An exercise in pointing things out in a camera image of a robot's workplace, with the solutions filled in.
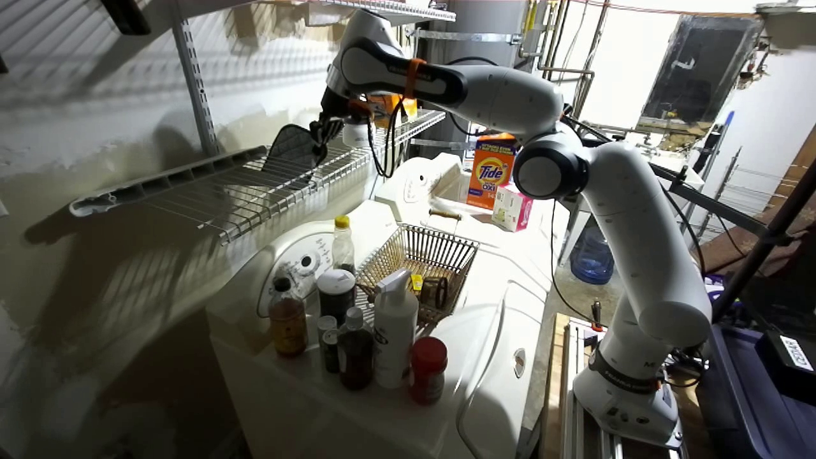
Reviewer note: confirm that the dark brown bottle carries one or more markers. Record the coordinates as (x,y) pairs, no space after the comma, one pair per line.
(355,353)

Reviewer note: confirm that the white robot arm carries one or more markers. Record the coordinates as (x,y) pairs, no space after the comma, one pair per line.
(664,304)

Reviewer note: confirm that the small dark spice jar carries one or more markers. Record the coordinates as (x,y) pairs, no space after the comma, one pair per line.
(326,343)

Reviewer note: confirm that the wire basket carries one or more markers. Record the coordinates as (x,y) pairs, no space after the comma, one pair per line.
(422,249)

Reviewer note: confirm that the clear bottle yellow cap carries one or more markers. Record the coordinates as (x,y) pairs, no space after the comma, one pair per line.
(341,249)

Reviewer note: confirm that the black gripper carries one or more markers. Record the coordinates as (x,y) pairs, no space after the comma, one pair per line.
(335,113)

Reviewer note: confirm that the white wire shelf rack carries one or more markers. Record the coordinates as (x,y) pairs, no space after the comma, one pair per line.
(230,193)

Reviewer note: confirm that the dark jar white lid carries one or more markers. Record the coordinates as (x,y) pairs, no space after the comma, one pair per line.
(336,290)

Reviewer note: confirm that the white spray bottle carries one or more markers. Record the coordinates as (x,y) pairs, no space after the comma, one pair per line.
(395,309)

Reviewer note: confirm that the grey potholder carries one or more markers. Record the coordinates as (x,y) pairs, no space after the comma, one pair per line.
(294,150)

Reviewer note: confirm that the red lid container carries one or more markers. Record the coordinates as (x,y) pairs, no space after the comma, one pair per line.
(425,371)

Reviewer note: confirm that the shelf support post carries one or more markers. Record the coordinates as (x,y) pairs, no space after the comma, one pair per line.
(197,86)

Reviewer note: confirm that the white washing machine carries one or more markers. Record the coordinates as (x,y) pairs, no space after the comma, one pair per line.
(496,336)

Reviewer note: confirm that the small pink white box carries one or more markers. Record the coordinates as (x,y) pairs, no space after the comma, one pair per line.
(511,209)

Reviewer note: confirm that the amber liquid bottle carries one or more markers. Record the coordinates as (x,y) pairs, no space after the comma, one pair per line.
(286,318)

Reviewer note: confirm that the orange detergent box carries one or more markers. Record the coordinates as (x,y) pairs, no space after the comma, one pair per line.
(489,169)

